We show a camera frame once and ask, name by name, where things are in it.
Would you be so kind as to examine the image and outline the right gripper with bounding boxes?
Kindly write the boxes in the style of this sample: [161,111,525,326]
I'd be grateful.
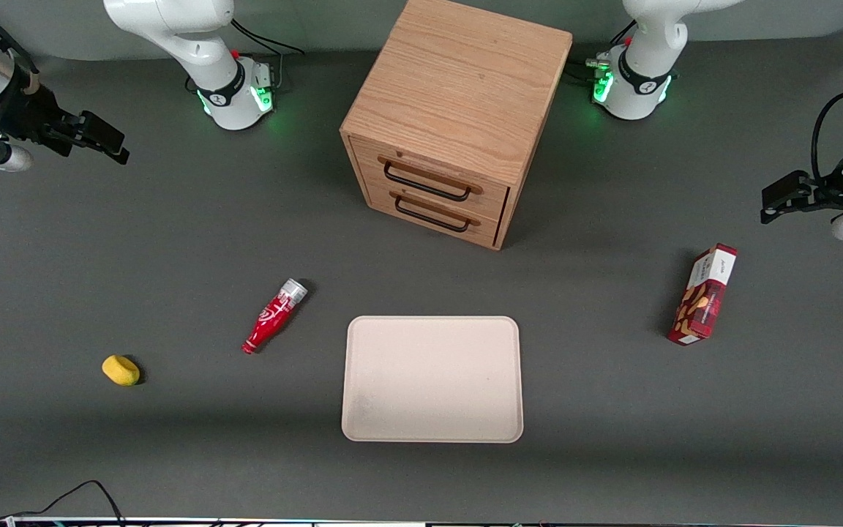
[0,110,130,173]

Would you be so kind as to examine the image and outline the red coke bottle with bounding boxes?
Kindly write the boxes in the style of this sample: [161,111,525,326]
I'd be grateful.
[241,278,310,356]

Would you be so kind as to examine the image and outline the beige rectangular tray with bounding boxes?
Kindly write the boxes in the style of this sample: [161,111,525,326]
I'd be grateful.
[341,315,525,444]

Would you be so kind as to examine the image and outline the red cookie box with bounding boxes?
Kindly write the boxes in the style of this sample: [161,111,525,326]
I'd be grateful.
[667,243,738,346]

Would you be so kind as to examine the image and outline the yellow sponge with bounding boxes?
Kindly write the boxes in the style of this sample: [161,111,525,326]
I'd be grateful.
[102,355,141,386]

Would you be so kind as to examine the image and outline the wooden drawer cabinet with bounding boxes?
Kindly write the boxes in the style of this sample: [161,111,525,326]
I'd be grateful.
[340,0,574,252]

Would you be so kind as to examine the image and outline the black cable at right base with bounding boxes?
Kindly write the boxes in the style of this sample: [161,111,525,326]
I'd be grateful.
[230,18,306,90]

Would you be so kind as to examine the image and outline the wooden drawer with black handle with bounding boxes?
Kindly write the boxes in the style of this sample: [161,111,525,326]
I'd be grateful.
[351,135,512,220]
[365,182,504,247]

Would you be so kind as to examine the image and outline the black cable on table edge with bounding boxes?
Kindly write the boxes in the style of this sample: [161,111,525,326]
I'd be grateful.
[0,479,127,525]

